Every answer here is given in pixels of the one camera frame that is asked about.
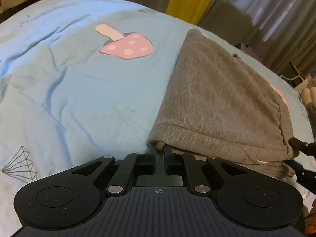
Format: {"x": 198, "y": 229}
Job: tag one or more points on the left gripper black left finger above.
{"x": 130, "y": 169}

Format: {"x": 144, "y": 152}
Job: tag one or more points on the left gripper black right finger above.
{"x": 188, "y": 168}

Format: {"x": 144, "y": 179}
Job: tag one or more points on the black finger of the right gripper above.
{"x": 308, "y": 149}
{"x": 305, "y": 177}

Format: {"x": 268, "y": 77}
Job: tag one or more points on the grey sweatpants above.
{"x": 216, "y": 105}

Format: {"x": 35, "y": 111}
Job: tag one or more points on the pink plush toy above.
{"x": 308, "y": 95}

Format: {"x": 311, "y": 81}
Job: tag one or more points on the light blue printed bedsheet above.
{"x": 82, "y": 83}

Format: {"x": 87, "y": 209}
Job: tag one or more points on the purple bag by bed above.
{"x": 249, "y": 51}

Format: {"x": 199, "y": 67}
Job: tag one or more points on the white sheer curtain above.
{"x": 280, "y": 31}

